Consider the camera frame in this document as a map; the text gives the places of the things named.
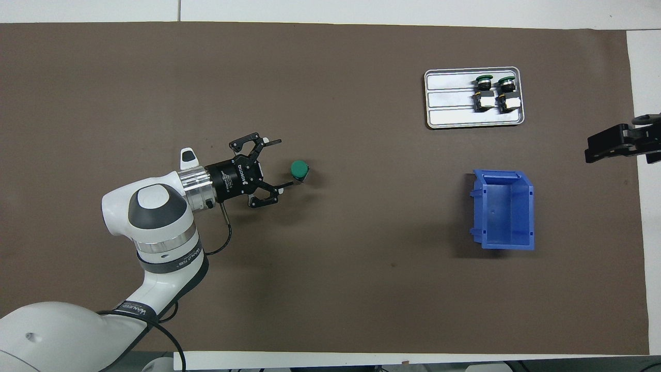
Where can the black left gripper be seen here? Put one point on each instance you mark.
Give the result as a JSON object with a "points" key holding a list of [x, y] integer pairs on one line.
{"points": [[235, 178]]}

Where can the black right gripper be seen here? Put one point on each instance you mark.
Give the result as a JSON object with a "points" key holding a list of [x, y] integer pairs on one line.
{"points": [[648, 139]]}

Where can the green push button switch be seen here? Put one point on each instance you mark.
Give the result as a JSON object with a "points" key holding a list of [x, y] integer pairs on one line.
{"points": [[299, 169], [510, 103], [484, 102]]}

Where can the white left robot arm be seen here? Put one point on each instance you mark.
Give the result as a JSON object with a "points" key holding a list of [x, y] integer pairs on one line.
{"points": [[155, 217]]}

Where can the blue plastic storage bin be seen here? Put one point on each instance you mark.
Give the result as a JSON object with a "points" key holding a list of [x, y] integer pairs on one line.
{"points": [[503, 217]]}

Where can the brown table mat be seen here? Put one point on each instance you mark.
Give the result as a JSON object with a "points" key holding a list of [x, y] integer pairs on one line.
{"points": [[361, 268]]}

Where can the silver metal tray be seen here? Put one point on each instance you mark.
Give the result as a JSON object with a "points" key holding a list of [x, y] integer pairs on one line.
{"points": [[449, 103]]}

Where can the white round object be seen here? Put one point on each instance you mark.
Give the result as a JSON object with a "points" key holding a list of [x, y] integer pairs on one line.
{"points": [[155, 365]]}

